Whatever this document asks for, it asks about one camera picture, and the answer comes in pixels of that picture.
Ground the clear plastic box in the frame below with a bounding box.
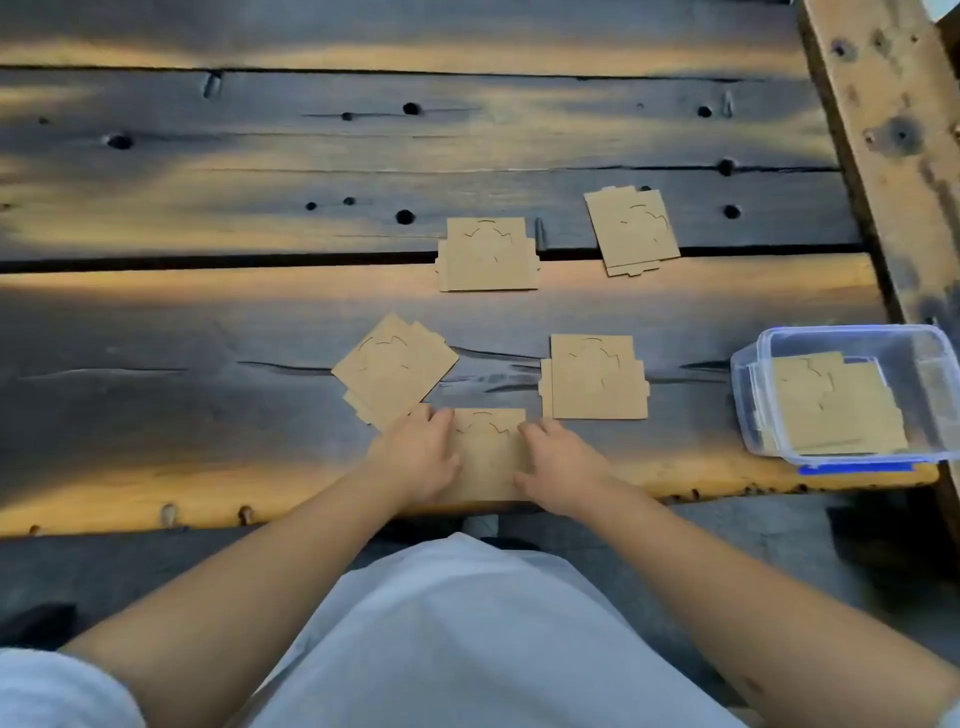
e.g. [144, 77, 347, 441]
[731, 323, 960, 477]

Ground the person's white shirt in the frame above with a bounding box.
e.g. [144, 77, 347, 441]
[0, 532, 960, 728]

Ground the person's right forearm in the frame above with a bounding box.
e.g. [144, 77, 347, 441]
[569, 479, 960, 728]

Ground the brown cardboard piece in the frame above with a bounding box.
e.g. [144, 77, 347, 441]
[435, 217, 541, 293]
[538, 334, 651, 421]
[584, 185, 682, 278]
[442, 408, 535, 502]
[331, 313, 460, 433]

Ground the brown cardboard stack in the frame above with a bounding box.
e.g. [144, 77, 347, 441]
[761, 350, 909, 457]

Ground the person's left forearm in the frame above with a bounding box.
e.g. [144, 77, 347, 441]
[56, 449, 421, 728]

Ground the dark wooden plank table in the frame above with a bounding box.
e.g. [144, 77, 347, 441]
[0, 0, 940, 538]

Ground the person's left hand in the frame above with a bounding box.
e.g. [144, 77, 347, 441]
[365, 403, 463, 513]

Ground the person's right hand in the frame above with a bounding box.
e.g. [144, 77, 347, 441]
[512, 418, 613, 520]

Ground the spotted wooden bench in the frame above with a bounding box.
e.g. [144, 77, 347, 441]
[796, 0, 960, 526]

